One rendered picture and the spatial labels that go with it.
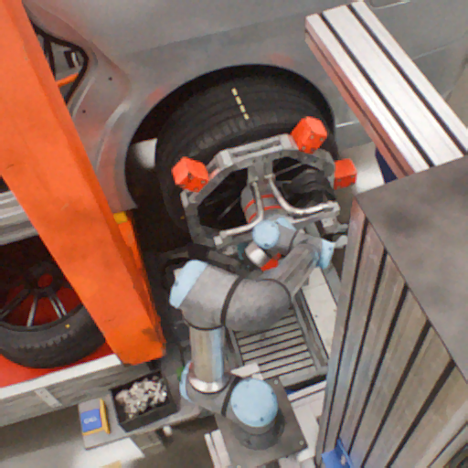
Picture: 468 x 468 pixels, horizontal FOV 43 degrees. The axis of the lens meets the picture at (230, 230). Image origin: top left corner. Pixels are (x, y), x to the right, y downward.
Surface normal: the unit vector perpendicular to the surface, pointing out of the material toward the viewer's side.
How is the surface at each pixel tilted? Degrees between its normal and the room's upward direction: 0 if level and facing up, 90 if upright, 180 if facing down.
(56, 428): 0
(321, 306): 0
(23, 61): 90
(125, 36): 90
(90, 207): 90
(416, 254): 0
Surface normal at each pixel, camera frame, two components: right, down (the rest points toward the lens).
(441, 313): -0.08, -0.54
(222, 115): -0.29, -0.48
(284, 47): 0.27, 0.79
